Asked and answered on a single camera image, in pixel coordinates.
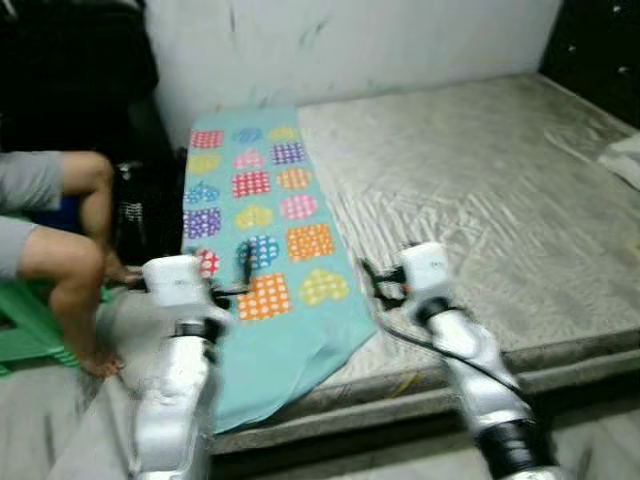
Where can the teal blanket with colourful shapes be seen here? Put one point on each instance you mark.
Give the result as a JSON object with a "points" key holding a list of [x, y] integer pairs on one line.
{"points": [[260, 250]]}

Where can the white pillow with green tree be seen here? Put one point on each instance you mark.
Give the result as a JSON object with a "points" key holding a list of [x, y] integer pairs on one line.
{"points": [[625, 160]]}

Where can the black bed base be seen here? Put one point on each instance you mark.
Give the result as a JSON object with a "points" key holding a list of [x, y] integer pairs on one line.
{"points": [[400, 430]]}

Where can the black bag with white print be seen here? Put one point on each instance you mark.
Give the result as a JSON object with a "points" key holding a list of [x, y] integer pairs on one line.
{"points": [[135, 210]]}

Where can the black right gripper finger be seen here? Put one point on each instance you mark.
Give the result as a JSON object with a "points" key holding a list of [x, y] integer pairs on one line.
{"points": [[368, 272]]}

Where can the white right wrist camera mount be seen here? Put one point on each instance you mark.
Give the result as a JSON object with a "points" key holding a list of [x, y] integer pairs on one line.
{"points": [[428, 268]]}

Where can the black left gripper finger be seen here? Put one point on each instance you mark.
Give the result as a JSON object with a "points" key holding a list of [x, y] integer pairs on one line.
{"points": [[243, 265]]}

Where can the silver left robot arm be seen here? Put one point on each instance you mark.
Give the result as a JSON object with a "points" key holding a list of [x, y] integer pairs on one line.
{"points": [[180, 400]]}

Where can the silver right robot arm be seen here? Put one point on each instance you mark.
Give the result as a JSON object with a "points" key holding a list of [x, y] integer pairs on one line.
{"points": [[490, 390]]}

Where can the green plastic stool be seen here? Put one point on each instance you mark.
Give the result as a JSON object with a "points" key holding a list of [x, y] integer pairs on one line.
{"points": [[30, 320]]}

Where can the seated person in grey shorts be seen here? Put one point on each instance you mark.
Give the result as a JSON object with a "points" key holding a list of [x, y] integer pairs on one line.
{"points": [[60, 220]]}

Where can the black tufted headboard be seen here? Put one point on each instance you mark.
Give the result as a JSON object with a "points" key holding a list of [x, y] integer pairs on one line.
{"points": [[600, 50]]}

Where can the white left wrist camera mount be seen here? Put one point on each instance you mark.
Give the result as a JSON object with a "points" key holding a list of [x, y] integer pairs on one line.
{"points": [[175, 280]]}

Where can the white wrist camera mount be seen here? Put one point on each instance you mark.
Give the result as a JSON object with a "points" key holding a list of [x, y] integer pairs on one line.
{"points": [[175, 280], [428, 268]]}

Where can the grey quilted mattress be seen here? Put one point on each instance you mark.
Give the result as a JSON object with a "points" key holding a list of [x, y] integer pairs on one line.
{"points": [[480, 200]]}

